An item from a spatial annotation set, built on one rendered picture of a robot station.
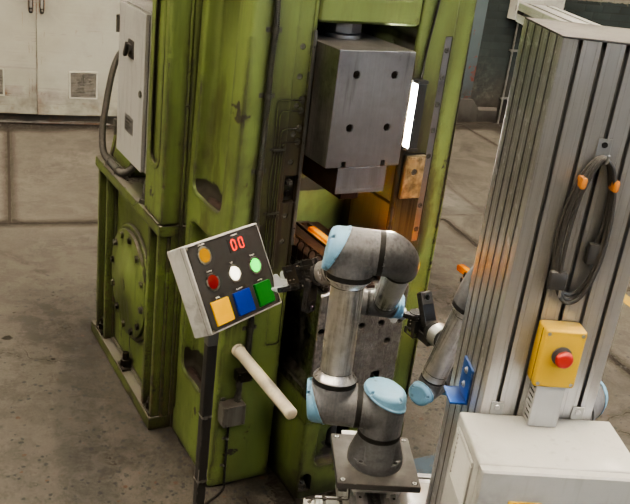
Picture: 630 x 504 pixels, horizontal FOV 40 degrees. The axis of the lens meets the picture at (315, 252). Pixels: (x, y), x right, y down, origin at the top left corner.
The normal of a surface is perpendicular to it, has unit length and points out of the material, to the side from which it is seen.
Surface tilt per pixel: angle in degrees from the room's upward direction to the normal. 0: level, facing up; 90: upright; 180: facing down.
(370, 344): 90
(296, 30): 90
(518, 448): 0
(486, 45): 89
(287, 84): 90
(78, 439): 0
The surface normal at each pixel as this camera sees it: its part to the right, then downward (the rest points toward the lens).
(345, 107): 0.48, 0.39
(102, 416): 0.11, -0.92
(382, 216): -0.88, 0.09
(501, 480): 0.06, 0.39
